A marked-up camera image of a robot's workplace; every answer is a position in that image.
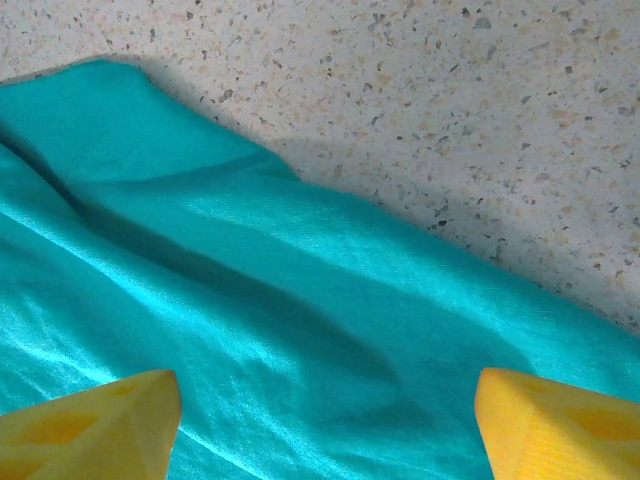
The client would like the teal t-shirt with white print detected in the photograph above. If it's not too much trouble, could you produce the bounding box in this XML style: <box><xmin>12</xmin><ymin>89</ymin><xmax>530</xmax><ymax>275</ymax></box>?
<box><xmin>0</xmin><ymin>58</ymin><xmax>640</xmax><ymax>480</ymax></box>

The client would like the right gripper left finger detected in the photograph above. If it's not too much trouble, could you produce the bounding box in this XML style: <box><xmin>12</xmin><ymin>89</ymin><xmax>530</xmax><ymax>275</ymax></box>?
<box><xmin>0</xmin><ymin>368</ymin><xmax>184</xmax><ymax>480</ymax></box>

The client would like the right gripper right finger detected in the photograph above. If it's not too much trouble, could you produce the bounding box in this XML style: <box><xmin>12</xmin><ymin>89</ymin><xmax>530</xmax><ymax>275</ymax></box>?
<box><xmin>473</xmin><ymin>367</ymin><xmax>640</xmax><ymax>480</ymax></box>

